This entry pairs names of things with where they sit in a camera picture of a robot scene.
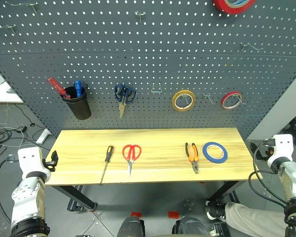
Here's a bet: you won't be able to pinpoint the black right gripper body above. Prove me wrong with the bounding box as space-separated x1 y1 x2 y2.
262 138 276 158

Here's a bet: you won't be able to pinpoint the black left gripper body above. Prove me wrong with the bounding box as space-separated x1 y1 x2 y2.
42 159 56 173

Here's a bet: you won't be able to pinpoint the blue marker tool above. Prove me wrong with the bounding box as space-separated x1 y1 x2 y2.
74 80 83 98

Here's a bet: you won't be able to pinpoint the grey metal pegboard panel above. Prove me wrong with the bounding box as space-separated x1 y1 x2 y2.
0 0 296 139

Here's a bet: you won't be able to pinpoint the white power strip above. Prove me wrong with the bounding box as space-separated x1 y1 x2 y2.
36 129 52 145

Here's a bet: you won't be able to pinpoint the black plastic cup holder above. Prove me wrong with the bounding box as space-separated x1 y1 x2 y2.
62 85 92 120

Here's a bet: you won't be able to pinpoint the small red tape roll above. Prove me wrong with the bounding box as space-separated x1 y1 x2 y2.
221 91 244 111

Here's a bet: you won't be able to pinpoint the blue tape roll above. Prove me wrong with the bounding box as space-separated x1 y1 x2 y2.
202 141 228 164

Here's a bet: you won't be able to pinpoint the double prong metal hook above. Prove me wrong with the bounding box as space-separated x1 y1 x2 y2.
203 93 216 105

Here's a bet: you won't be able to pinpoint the person's leg in beige trousers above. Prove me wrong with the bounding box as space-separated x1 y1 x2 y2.
223 201 287 237

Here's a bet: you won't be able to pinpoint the white side table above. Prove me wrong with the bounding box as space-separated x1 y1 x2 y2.
0 82 24 103

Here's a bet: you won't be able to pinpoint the black white sneaker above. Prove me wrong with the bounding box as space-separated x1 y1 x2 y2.
204 199 227 221

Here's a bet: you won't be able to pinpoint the long metal pegboard hook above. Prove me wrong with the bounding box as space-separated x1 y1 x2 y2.
240 42 264 52
4 1 39 13
0 24 17 35

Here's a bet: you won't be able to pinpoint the dark rounded shape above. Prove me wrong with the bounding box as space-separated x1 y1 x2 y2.
117 216 146 237
172 215 211 237

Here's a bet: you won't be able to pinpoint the yellow tape roll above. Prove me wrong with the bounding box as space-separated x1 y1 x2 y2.
171 89 196 112

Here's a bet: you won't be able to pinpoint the large red tape roll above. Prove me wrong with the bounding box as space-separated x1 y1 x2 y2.
213 0 257 15

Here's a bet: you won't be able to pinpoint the short metal pegboard hook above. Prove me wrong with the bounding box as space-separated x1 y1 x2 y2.
134 10 147 23

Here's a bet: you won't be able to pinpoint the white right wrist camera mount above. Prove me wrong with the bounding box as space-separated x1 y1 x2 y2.
267 134 295 169

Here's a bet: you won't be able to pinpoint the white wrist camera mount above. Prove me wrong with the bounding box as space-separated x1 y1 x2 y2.
267 134 295 169
17 147 44 181

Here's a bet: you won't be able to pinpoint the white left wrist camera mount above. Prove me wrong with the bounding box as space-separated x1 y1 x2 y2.
17 147 44 181

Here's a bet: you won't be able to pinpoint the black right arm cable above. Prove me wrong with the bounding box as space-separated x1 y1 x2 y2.
248 141 287 211

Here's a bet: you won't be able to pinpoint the tangled floor cables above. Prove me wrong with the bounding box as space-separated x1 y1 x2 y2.
0 124 37 149

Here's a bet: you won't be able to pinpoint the black orange handled screwdriver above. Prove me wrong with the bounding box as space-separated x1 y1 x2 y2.
100 145 114 185

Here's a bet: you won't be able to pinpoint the red handled scissors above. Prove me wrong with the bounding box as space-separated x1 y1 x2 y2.
122 144 142 178

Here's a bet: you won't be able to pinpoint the orange handled pliers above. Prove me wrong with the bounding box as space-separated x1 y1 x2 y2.
185 142 200 174

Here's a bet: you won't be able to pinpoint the blue handled scissors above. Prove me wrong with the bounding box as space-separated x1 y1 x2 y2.
113 84 137 119

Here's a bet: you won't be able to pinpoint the wire loop pegboard hook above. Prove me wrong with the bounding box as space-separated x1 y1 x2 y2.
151 82 164 94

